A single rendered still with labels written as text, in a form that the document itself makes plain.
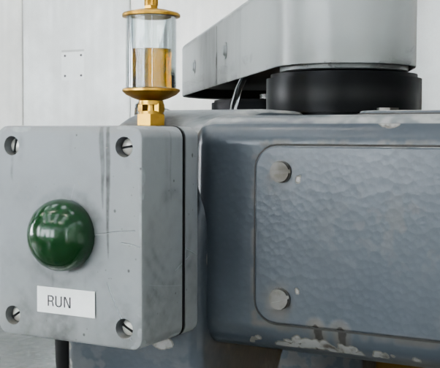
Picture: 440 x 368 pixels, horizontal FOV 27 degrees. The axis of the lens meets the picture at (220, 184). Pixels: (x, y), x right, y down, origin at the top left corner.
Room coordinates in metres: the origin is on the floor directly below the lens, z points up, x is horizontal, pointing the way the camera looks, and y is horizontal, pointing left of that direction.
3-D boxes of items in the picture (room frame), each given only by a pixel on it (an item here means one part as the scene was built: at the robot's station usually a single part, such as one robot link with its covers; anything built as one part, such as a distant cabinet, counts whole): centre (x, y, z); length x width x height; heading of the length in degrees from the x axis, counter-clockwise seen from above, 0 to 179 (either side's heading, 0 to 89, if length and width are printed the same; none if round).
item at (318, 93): (0.54, -0.07, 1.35); 0.09 x 0.09 x 0.03
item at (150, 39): (0.46, 0.03, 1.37); 0.03 x 0.02 x 0.03; 61
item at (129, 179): (0.40, 0.05, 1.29); 0.08 x 0.05 x 0.09; 61
